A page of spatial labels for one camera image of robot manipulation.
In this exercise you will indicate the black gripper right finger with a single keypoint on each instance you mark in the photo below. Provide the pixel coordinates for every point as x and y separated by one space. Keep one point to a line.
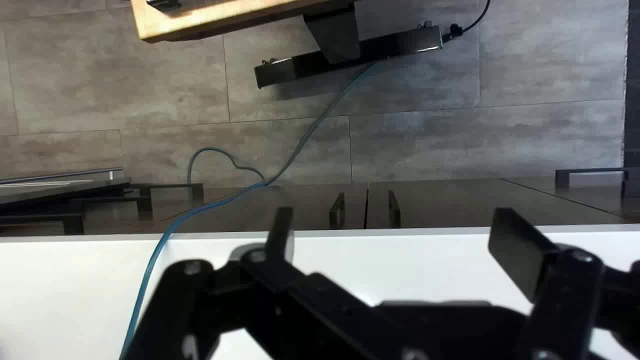
560 292

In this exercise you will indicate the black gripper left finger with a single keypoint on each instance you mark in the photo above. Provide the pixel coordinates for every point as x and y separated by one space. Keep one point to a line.
266 306

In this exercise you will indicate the black chair legs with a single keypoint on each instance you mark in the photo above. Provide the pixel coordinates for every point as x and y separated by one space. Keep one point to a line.
338 210

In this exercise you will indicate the grey metal bar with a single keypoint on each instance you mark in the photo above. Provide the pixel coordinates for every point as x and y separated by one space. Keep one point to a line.
60 181

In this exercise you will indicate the black metal stand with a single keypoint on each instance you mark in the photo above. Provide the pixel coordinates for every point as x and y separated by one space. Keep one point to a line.
373 49

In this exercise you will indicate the light wooden board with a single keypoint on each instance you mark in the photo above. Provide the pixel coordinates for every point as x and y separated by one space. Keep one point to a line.
201 21

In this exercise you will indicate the black metal frame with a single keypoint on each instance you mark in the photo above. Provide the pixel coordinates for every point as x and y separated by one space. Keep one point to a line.
142 201

